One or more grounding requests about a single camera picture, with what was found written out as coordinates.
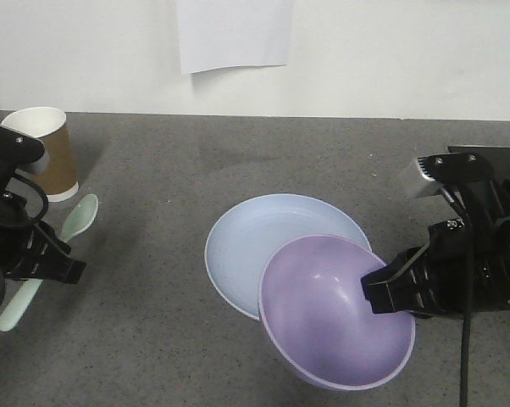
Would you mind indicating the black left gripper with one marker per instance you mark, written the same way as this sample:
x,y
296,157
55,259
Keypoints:
x,y
21,243

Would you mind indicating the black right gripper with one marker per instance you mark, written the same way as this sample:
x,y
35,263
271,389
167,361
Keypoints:
x,y
444,269

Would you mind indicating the mint green plastic spoon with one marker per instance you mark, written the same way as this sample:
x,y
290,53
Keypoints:
x,y
77,222

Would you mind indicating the purple plastic bowl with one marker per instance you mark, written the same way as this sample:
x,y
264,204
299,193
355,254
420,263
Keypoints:
x,y
315,316

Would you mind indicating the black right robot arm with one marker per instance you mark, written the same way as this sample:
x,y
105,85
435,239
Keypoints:
x,y
479,205

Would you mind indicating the brown paper cup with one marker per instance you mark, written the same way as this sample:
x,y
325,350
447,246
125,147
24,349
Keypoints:
x,y
57,176

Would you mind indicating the light blue plastic plate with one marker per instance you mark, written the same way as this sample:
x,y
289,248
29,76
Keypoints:
x,y
245,237

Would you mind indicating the grey stone countertop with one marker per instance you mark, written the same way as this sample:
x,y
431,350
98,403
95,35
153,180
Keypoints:
x,y
145,326

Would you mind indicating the white paper sheet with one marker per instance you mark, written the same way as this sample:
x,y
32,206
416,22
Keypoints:
x,y
217,35

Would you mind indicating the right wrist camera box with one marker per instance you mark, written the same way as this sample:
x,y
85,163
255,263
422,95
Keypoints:
x,y
425,176

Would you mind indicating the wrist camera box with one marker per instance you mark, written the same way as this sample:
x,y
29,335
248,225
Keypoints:
x,y
425,176
19,151

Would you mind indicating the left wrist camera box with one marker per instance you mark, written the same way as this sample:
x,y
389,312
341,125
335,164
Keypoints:
x,y
19,151

